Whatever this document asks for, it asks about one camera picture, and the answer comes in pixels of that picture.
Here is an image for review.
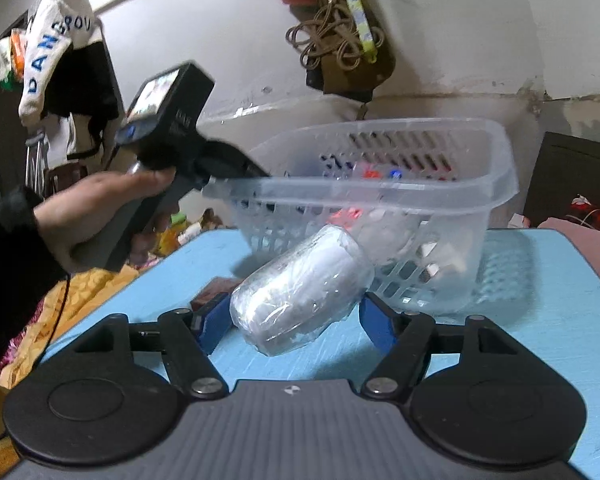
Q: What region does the dark brown headboard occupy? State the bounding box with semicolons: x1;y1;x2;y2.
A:
524;132;600;228

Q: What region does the pink foam cushion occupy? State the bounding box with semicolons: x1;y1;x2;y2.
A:
539;218;600;278

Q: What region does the orange yellow blanket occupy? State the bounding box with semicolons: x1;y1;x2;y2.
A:
0;263;142;480

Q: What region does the brown hanging bag with rope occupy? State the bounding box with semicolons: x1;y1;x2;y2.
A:
285;0;396;105

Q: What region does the yellow-green patterned strap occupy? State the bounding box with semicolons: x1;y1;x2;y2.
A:
334;0;379;65

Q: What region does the plastic-wrapped white roll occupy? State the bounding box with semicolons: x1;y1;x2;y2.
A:
230;226;375;356

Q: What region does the black hanging garment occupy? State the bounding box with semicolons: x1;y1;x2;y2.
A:
41;41;121;160

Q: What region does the person's left hand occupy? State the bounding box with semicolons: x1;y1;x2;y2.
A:
33;168;175;273

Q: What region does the clear plastic perforated basket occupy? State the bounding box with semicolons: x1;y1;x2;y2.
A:
204;118;518;314

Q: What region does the red plaid pillow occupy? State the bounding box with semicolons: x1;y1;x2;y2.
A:
565;195;600;231

